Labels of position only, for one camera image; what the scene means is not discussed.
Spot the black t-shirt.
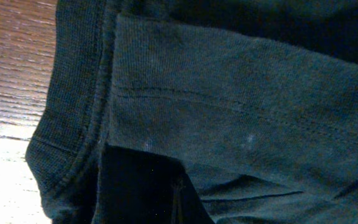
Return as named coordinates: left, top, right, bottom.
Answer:
left=25, top=0, right=358, bottom=223

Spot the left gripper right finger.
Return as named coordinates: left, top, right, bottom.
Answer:
left=175, top=174, right=214, bottom=224

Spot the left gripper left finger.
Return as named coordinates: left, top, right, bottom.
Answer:
left=93, top=145, right=185, bottom=224

